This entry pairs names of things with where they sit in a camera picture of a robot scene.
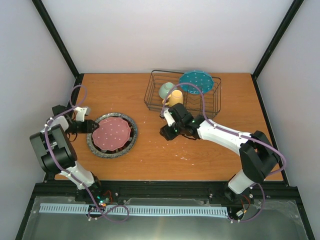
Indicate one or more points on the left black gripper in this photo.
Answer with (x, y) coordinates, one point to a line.
(88, 126)

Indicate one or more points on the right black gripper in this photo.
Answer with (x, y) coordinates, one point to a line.
(167, 134)

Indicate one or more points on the pink plate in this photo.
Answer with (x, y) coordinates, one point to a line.
(112, 134)

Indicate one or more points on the yellow mug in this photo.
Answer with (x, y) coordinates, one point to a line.
(176, 97)

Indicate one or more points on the green ceramic bowl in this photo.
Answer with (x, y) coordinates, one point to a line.
(164, 89)

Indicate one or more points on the black wire dish rack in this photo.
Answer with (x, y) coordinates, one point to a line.
(192, 102)

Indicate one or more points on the blue dotted plate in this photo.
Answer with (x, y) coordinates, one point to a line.
(196, 81)

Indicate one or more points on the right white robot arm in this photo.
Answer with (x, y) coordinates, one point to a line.
(258, 158)

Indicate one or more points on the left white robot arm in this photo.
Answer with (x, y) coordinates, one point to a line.
(54, 150)

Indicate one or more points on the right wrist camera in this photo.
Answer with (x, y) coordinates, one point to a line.
(168, 117)

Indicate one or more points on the light blue cable duct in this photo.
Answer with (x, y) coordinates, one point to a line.
(137, 210)

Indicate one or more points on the left black frame post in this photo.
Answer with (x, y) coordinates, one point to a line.
(47, 20)

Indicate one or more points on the black frame post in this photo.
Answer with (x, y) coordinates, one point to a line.
(282, 28)
(47, 20)

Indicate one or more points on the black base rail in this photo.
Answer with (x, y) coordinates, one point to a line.
(211, 191)

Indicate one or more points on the right black frame post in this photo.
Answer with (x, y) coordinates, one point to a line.
(282, 28)

